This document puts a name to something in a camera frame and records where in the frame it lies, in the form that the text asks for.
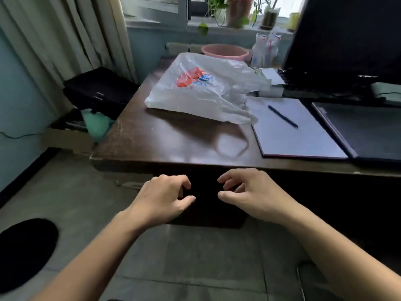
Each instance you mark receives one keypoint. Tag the person's left hand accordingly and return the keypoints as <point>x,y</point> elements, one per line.
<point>159,200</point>

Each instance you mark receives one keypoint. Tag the person's right hand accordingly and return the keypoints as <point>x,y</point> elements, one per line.
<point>263,197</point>

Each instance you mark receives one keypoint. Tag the person's right forearm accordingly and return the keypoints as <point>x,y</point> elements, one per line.
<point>341,257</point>

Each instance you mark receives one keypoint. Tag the person's left forearm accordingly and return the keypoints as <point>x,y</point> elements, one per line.
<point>94,263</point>

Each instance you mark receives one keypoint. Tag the dark wooden table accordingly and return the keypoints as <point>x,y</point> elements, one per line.
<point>150,137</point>

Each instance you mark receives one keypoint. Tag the white notepad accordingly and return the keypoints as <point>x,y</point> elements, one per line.
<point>294,141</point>

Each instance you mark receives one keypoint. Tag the black pen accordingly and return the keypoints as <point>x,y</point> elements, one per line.
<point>283,116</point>

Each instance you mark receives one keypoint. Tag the teal plastic bag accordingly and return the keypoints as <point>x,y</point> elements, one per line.
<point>98,126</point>

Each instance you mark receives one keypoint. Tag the brown cardboard box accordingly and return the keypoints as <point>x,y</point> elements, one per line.
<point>65,139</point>

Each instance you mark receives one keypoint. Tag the white plastic bag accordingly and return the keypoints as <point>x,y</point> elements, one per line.
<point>203,94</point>

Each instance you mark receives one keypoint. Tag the small white box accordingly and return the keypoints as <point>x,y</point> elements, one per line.
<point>274,79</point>

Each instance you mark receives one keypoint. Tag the black keyboard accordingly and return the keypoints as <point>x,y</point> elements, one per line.
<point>313,83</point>

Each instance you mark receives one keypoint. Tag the closed dark laptop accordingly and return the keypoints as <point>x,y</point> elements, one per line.
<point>369,131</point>

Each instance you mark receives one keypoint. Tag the black suitcase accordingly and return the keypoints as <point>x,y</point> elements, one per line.
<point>100,89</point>

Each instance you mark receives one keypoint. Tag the black standing fan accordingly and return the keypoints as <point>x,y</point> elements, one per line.
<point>25,253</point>

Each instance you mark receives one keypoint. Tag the clear plastic bottle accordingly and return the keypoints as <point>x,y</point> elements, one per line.
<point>264,50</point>

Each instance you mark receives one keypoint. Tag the pink plastic basin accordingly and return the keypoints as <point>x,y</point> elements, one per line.
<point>225,51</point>

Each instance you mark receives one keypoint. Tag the grey soft case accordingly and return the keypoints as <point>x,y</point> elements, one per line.
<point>387,92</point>

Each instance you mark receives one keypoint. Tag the plant in small dark pot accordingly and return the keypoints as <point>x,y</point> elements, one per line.
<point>270,18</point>

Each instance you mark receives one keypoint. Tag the black monitor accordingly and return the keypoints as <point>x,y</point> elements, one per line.
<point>344,37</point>

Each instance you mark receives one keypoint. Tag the plant in red pot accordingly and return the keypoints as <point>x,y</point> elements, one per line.
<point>239,10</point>

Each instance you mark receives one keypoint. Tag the wide beige curtain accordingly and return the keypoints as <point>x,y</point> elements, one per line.
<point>62,37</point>

